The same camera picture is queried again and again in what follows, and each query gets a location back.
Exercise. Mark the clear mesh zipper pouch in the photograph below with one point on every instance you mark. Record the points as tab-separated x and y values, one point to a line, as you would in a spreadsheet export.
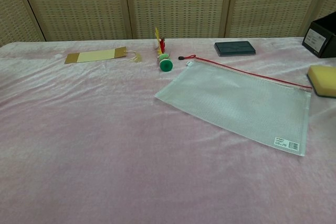
236	103

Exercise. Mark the dark teal flat case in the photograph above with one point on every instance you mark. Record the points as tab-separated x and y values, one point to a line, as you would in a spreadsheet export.
235	48

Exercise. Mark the feather shuttlecock with green base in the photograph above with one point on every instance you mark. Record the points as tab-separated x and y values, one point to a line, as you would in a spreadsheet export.
166	65

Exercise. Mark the black cardboard box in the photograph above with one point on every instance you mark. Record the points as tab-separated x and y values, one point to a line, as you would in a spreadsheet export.
324	32

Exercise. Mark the pink velvet tablecloth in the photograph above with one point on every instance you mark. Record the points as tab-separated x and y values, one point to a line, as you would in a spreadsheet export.
105	142

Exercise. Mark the yellow sponge with green scourer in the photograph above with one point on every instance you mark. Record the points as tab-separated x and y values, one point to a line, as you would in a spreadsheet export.
324	77

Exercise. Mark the gold paper bookmark with tassel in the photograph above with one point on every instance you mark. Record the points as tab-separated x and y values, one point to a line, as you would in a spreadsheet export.
94	55

